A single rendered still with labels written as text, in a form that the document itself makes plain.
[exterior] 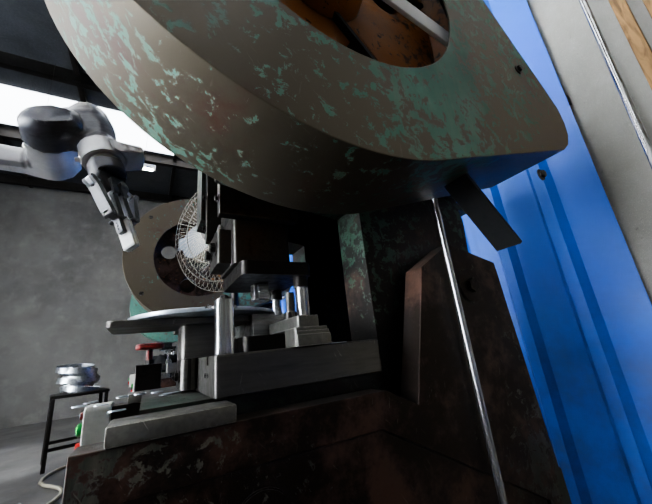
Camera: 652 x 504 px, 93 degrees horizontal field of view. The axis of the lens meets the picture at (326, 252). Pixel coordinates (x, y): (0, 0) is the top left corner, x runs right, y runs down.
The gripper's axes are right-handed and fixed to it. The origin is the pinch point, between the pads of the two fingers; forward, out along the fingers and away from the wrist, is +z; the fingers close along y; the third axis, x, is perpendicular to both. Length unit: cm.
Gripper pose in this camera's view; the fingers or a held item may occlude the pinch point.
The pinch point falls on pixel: (127, 235)
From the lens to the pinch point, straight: 79.8
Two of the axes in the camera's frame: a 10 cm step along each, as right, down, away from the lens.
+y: -2.3, -2.2, -9.5
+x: 8.6, -5.1, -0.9
